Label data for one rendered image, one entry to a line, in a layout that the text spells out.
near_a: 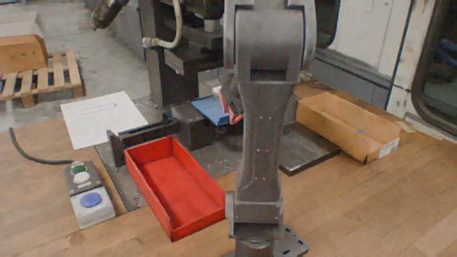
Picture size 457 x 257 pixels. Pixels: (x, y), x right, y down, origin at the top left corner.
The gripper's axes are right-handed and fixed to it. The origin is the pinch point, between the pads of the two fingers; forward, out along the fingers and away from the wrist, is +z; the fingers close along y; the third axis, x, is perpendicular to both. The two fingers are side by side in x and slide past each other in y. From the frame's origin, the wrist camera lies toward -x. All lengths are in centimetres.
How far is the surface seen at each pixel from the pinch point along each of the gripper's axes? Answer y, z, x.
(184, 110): 9.7, 7.3, 6.4
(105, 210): -10.0, 5.1, 32.2
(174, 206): -14.3, 4.6, 19.8
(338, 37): 25, 7, -64
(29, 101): 199, 209, 47
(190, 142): 1.4, 9.5, 8.0
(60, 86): 201, 199, 18
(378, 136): -18.4, -0.9, -36.0
